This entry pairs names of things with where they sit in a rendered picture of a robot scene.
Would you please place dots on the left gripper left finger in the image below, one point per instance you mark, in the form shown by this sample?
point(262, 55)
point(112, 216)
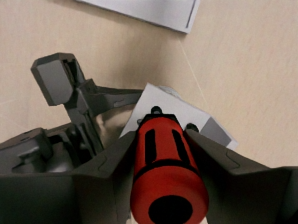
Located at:
point(97, 192)

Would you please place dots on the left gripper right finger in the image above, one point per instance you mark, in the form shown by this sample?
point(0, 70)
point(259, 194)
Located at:
point(241, 190)

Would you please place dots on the white metal bracket with holes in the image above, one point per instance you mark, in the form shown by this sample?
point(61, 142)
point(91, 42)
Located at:
point(185, 113)

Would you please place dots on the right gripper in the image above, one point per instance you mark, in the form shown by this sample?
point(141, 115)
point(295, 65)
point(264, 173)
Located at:
point(61, 81)

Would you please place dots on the black socket head screw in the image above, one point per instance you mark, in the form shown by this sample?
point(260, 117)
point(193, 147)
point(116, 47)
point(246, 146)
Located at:
point(156, 108)
point(192, 126)

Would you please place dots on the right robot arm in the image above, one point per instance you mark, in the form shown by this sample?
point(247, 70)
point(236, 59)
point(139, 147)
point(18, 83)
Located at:
point(35, 152)

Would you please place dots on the red screwdriver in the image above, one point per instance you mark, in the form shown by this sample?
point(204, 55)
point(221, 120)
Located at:
point(167, 185)

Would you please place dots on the grey cylinder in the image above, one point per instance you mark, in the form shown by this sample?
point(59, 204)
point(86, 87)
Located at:
point(169, 90)

